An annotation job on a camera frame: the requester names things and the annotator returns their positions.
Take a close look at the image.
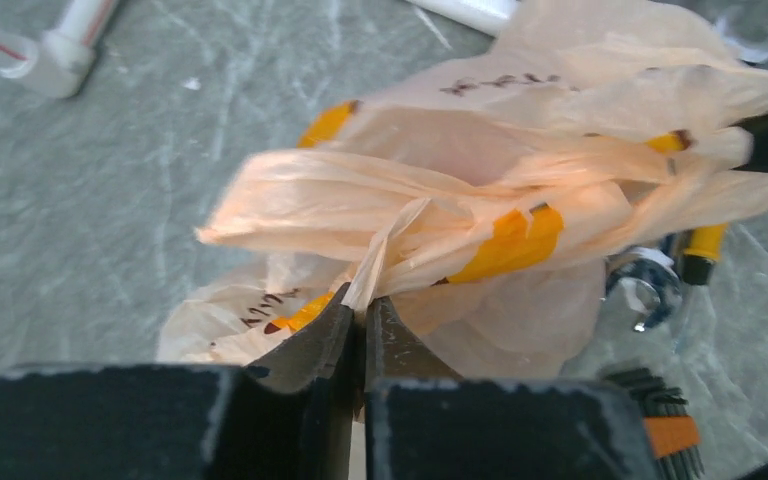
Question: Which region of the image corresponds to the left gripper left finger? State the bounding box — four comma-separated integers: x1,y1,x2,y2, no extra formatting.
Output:
0,290,356,479

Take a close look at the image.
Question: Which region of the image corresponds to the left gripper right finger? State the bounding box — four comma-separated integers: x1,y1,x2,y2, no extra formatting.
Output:
365,298,658,479

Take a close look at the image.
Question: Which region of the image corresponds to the orange plastic bag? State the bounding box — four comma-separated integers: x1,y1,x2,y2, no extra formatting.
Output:
156,1,768,377

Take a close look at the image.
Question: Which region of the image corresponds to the silver combination wrench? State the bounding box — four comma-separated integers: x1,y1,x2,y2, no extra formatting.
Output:
604,246,683,333

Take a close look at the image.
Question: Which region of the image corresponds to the black orange hex key set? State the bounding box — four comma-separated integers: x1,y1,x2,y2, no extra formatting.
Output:
603,367,705,480

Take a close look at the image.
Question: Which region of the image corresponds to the white PVC pipe stand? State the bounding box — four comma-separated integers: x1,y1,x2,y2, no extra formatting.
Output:
0,0,524,99

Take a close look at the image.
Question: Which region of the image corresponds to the orange handled screwdriver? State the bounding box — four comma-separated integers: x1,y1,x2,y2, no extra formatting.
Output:
680,223,728,286

